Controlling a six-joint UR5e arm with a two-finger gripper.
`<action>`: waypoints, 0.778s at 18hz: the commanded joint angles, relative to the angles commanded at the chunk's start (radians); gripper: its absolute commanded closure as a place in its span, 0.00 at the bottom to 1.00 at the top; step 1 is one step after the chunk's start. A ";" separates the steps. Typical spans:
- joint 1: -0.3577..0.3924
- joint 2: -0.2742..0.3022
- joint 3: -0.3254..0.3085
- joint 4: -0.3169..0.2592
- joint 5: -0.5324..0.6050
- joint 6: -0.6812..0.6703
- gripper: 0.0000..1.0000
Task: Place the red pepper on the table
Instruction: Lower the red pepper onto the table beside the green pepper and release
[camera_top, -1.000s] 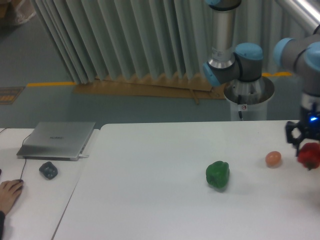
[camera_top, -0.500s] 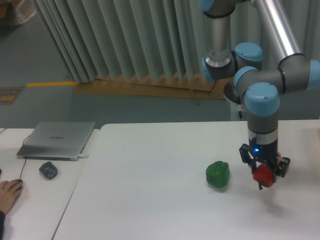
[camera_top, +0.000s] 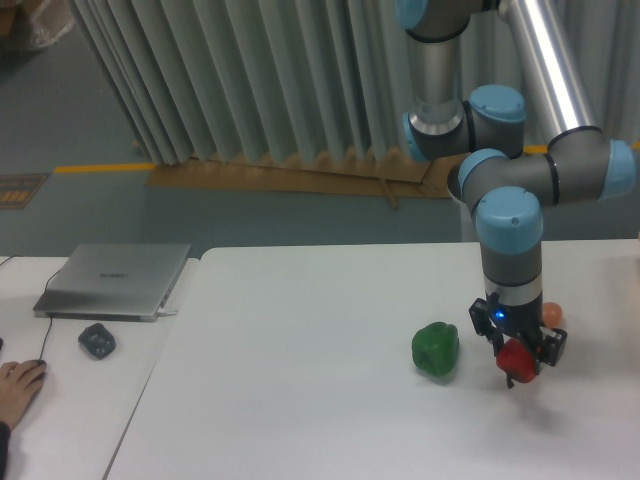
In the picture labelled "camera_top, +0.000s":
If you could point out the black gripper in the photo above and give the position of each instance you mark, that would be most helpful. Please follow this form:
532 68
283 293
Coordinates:
495 321

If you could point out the red bell pepper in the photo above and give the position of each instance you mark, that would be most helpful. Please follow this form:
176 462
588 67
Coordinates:
516 362

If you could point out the black computer mouse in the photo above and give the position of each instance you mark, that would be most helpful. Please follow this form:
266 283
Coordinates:
33 380

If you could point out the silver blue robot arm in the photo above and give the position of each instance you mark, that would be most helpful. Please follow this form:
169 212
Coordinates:
504 190

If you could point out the dark sleeved forearm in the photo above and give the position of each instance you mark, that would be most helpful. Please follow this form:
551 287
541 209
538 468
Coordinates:
5 434

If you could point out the green bell pepper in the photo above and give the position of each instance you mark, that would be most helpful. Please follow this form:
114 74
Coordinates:
435 349

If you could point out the person's hand on mouse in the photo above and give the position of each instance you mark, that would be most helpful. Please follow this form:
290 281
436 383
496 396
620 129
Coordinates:
14 402

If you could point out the brown egg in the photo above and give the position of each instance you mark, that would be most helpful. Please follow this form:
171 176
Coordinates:
552 315

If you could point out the brown cardboard floor sheet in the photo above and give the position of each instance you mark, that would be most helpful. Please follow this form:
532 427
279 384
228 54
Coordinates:
393 177

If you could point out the silver closed laptop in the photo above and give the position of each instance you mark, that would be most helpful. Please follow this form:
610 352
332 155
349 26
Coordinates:
114 281

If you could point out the pale green folding curtain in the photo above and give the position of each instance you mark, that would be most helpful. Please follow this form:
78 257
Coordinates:
252 78

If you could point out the small black controller device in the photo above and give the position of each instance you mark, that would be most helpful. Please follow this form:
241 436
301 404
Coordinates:
98 341

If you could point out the clear plastic bag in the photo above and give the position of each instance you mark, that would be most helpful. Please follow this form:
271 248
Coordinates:
49 21

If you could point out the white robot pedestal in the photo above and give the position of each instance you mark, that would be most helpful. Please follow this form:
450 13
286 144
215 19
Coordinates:
467 220

